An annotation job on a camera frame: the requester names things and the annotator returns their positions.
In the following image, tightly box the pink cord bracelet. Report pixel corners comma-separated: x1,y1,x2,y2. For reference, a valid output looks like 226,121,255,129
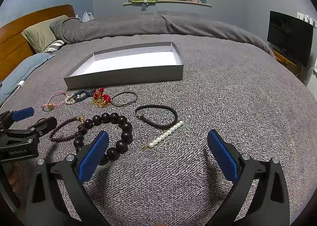
41,90,72,112

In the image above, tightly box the small pearl hair clip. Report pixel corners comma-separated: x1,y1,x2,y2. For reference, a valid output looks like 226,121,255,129
65,96,75,105

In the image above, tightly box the dark red garnet bead bracelet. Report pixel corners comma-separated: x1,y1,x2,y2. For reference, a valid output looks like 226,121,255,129
49,116,85,143

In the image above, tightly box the blue bead bracelet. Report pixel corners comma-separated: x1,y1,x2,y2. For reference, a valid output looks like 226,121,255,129
71,88,96,103

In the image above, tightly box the red bead gold chain jewelry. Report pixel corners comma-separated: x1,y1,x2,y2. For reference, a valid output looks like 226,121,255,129
92,87,112,108

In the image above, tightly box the large dark wooden bead bracelet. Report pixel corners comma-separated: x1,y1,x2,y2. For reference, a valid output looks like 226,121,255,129
73,112,134,166

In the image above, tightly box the thin dark cord bracelet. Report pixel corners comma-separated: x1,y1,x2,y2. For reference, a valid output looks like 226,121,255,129
111,90,138,107

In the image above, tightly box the black elastic hair tie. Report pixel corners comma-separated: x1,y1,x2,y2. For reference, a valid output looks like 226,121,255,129
135,104,179,128

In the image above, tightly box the white pearl hair clip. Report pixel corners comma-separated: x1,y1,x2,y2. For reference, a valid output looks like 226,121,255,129
141,121,185,150

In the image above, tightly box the person's left hand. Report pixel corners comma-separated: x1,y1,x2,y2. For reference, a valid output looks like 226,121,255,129
7,162,20,193

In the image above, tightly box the light blue blanket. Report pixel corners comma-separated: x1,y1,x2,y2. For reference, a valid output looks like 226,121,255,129
1,53,55,105

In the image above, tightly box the wooden headboard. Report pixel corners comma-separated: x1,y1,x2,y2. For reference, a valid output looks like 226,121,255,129
0,4,75,80

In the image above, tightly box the olive green pillow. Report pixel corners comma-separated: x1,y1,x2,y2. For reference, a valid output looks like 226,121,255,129
21,15,69,53

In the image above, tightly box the striped grey white pillow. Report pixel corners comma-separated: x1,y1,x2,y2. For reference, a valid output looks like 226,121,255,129
44,39,65,53

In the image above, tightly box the grey duvet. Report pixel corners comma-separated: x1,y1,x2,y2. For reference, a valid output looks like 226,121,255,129
49,11,274,56

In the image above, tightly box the white plastic bag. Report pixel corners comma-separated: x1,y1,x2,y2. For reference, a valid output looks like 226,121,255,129
75,12,94,22

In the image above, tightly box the wooden tv stand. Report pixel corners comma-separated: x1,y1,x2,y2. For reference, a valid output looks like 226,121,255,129
270,48,301,76

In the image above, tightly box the grey shallow cardboard tray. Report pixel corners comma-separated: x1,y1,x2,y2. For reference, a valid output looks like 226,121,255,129
64,42,184,89

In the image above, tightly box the black television screen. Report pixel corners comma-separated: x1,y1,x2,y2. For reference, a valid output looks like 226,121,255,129
267,11,314,67

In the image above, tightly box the wooden window shelf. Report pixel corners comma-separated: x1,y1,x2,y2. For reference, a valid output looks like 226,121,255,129
122,0,212,8

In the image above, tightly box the white charging cable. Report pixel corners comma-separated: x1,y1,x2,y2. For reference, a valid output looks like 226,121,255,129
0,80,26,107

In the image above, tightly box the white wall hook rack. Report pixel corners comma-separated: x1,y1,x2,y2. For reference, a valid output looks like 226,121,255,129
297,12,317,28

